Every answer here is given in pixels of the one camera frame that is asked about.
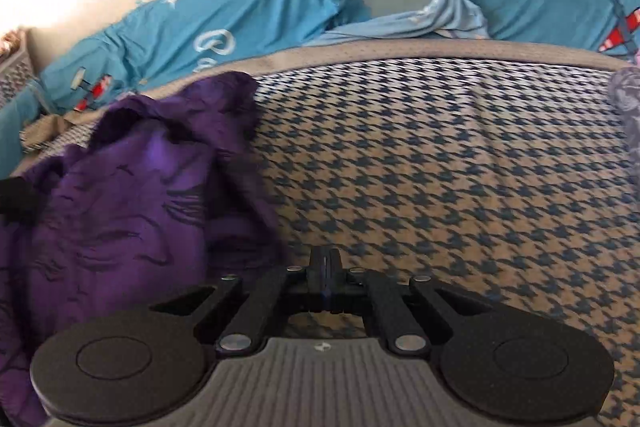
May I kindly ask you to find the purple floral shirt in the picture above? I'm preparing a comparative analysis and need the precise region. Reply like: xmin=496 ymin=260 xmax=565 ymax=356
xmin=0 ymin=72 xmax=288 ymax=427

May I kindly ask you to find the teal triangle print cloth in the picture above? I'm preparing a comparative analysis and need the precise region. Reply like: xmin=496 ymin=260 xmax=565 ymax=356
xmin=0 ymin=79 xmax=56 ymax=168

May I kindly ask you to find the houndstooth bed blanket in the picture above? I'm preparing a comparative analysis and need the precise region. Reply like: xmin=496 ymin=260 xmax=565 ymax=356
xmin=0 ymin=44 xmax=640 ymax=427

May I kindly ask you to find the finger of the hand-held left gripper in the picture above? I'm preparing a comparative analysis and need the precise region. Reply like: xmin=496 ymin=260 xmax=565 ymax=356
xmin=0 ymin=177 xmax=40 ymax=224

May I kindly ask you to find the white perforated basket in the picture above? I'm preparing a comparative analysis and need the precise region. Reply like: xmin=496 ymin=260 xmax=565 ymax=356
xmin=0 ymin=27 xmax=38 ymax=108

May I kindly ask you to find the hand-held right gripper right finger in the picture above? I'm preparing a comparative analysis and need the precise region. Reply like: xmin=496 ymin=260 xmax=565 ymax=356
xmin=326 ymin=247 xmax=493 ymax=355

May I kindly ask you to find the grey patterned cloth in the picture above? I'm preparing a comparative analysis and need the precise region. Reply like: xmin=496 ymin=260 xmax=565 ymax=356
xmin=607 ymin=66 xmax=640 ymax=142

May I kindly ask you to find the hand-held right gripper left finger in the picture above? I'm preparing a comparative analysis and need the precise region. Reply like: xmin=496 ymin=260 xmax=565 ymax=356
xmin=150 ymin=247 xmax=327 ymax=355

